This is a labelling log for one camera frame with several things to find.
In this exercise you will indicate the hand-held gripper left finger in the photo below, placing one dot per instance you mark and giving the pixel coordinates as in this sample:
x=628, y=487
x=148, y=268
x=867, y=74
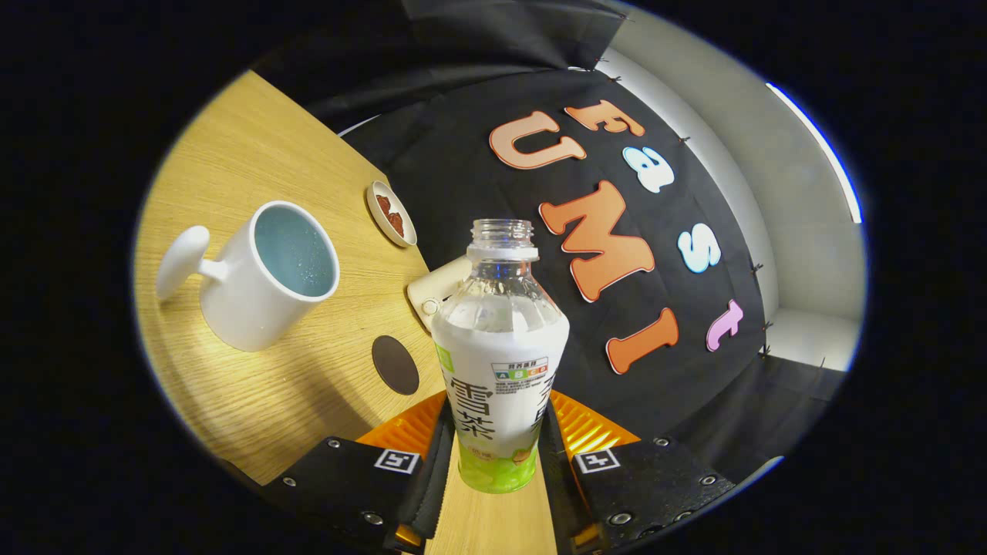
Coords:
x=347, y=482

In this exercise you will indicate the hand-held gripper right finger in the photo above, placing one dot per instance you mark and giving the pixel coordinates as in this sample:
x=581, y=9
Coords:
x=655, y=482

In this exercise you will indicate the dark brown round coaster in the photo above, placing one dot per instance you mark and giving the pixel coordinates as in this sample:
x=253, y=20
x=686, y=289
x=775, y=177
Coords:
x=395, y=365

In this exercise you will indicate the clear juice bottle green label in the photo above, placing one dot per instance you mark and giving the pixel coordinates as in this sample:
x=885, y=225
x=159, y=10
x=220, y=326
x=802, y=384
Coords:
x=497, y=362

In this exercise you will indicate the wooden table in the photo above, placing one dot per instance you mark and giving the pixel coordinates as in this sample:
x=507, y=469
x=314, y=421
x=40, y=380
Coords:
x=254, y=401

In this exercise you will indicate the white toaster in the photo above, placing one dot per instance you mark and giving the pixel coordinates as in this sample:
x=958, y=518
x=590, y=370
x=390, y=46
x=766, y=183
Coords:
x=432, y=289

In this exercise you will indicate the white bowl with red food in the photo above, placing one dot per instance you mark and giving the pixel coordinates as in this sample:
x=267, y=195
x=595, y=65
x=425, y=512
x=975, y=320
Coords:
x=389, y=214

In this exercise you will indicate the large ceiling light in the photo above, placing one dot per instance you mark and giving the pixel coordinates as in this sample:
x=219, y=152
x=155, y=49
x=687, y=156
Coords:
x=829, y=158

